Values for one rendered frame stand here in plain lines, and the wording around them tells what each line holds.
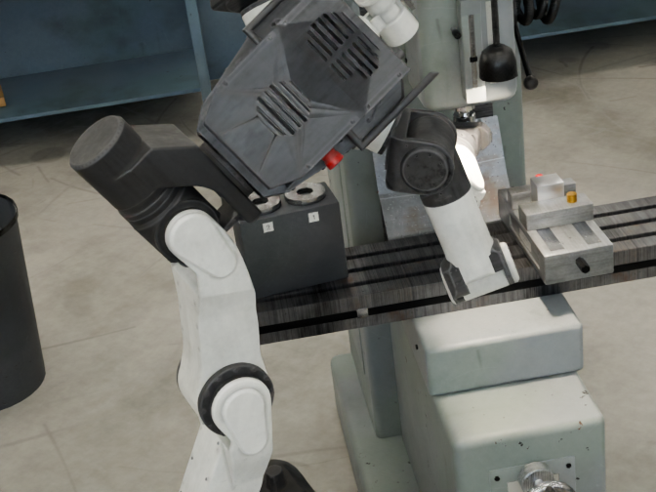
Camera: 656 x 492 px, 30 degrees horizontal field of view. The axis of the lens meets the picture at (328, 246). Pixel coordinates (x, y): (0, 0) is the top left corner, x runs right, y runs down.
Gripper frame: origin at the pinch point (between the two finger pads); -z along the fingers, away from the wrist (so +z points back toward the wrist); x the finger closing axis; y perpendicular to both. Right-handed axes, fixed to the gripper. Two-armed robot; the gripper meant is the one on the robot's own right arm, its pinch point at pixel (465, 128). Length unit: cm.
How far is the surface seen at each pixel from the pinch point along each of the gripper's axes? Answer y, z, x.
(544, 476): 58, 41, -19
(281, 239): 16.8, 20.3, 37.2
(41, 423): 123, -50, 156
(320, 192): 9.6, 12.1, 29.9
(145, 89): 96, -294, 215
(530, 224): 20.7, 3.5, -13.5
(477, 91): -12.8, 12.1, -5.3
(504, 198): 22.3, -12.6, -5.6
